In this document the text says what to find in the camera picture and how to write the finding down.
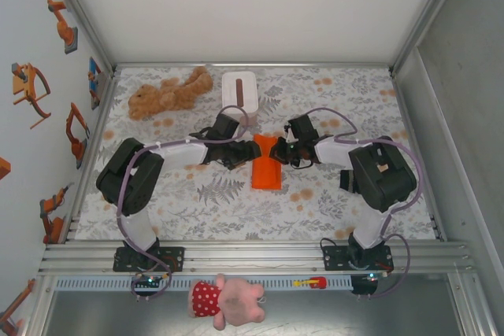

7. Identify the red yellow toy tool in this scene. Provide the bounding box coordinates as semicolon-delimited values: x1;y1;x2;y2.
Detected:
293;275;328;290

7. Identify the orange gripper claw sticker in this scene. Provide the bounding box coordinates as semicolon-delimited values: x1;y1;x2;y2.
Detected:
10;62;52;130

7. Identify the floral tablecloth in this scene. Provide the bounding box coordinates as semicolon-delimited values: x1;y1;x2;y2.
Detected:
74;66;438;242

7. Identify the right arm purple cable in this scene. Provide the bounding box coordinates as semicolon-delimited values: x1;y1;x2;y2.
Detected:
302;106;424;301

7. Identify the aluminium frame post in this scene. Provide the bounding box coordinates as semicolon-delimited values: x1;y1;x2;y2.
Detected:
387;0;473;73
43;0;119;76

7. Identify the aluminium side rail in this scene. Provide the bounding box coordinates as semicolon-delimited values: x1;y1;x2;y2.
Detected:
62;72;119;242
391;70;446;242

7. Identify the wide aluminium frame beam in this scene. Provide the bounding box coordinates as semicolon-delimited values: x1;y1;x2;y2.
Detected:
37;239;472;276

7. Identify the white slotted cable duct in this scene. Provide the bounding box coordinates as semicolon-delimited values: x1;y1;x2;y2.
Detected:
54;275;354;292

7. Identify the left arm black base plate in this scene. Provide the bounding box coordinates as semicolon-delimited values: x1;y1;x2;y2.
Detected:
113;246;186;273

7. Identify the brown teddy bear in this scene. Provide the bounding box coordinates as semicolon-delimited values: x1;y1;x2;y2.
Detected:
128;65;214;121

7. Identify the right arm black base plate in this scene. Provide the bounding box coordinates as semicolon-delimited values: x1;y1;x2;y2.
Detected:
321;245;394;272

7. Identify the orange cloth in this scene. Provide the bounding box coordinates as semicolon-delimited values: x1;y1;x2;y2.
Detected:
251;134;283;190

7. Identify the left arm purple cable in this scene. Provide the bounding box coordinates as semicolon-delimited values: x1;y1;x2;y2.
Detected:
116;105;257;301

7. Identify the blue orange machine sticker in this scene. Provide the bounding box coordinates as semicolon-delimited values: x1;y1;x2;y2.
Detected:
87;56;113;111

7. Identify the white tissue box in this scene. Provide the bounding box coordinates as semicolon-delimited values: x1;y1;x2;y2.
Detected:
220;71;260;127

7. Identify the pink plush toy dotted dress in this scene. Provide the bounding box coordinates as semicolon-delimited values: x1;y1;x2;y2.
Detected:
187;272;266;331

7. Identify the thin aluminium frame rail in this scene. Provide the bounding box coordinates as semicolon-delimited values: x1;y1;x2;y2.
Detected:
113;61;395;70

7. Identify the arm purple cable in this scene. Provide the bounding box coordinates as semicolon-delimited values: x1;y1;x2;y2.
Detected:
116;105;257;301
302;106;424;301

